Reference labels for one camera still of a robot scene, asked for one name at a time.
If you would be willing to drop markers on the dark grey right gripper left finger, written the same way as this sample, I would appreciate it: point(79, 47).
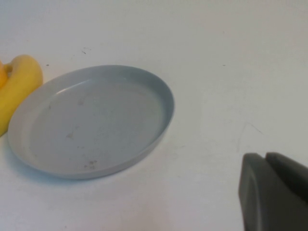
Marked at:
point(264, 197)

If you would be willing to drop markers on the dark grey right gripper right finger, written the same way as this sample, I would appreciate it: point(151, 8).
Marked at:
point(291, 173)

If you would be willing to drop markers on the grey-blue round plate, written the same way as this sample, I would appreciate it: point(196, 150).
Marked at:
point(96, 125)

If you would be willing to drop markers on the short yellow plastic banana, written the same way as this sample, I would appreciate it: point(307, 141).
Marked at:
point(21, 89)

